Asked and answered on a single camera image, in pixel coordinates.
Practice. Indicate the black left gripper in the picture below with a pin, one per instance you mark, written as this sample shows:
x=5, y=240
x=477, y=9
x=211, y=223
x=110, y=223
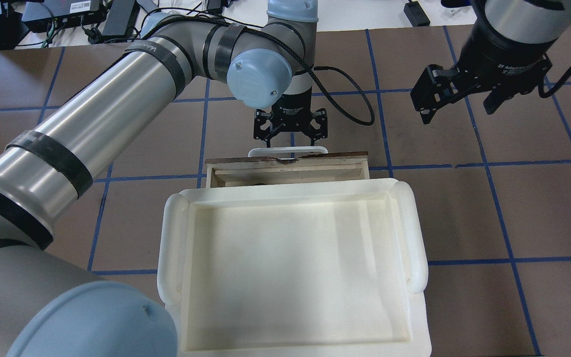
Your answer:
x=291, y=110

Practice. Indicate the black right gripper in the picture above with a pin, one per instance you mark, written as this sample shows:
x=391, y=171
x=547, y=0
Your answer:
x=506, y=53

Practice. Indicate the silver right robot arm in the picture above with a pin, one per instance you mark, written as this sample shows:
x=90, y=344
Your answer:
x=527, y=21

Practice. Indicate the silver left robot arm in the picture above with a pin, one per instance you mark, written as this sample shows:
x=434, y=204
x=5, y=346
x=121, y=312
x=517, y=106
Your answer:
x=51, y=308

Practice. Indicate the black power brick top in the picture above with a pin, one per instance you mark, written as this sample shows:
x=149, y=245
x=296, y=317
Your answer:
x=416, y=14

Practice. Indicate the white foam box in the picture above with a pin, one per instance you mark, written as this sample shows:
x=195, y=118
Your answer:
x=325, y=269

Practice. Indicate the black power adapter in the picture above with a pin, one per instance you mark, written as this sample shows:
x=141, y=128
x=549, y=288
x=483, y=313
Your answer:
x=120, y=20

